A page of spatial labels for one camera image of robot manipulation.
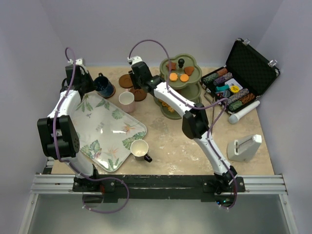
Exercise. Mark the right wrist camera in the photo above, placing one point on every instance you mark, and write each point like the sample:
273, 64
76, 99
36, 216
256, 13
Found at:
134, 60

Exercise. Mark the dark blue mug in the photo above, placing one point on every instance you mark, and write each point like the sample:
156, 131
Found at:
103, 84

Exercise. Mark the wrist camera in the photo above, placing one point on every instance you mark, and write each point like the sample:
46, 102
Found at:
134, 60
79, 61

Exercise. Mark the round orange cookie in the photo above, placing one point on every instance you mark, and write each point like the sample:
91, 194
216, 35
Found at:
184, 77
173, 77

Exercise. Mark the metal tongs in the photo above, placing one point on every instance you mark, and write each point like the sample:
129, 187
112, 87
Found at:
211, 99

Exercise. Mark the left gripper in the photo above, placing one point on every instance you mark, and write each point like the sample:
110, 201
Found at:
86, 73

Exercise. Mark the dark grey mug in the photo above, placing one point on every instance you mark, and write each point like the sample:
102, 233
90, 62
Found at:
139, 149

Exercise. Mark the aluminium frame rail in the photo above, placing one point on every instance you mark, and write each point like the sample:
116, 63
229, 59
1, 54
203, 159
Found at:
55, 209

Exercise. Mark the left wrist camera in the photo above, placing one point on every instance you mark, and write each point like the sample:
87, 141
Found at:
79, 61

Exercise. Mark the pink cup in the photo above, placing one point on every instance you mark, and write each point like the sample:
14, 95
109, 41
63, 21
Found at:
127, 101

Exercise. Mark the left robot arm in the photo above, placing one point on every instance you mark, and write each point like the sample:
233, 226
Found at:
57, 133

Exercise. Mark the round orange cookie front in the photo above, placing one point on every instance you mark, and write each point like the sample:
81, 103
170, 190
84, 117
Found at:
184, 77

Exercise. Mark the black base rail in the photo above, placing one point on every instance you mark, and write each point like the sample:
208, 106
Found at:
205, 188

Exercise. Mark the dark star cookie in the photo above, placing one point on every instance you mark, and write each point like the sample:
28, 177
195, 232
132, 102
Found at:
171, 65

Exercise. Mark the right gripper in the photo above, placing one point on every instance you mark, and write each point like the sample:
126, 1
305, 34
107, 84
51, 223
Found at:
136, 86

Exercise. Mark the white stand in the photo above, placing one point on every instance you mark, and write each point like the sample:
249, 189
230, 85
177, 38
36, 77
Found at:
244, 149

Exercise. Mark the green three-tier stand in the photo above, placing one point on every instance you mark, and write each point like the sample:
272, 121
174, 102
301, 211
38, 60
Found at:
190, 90

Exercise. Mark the black poker chip case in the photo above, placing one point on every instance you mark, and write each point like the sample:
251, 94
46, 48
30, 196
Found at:
246, 68

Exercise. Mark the brown saucer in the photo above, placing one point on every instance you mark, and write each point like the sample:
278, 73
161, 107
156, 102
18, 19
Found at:
125, 81
139, 94
107, 95

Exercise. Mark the brown saucer back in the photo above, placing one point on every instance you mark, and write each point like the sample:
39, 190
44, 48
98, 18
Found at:
125, 81

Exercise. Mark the heart cookie light brown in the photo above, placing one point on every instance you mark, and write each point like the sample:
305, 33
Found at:
189, 70

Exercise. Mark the white microphone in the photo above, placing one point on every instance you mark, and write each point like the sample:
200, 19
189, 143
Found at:
234, 118

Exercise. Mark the leaf pattern serving tray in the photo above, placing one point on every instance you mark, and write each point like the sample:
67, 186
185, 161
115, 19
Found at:
105, 131

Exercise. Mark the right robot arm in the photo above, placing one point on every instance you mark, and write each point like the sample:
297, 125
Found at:
195, 124

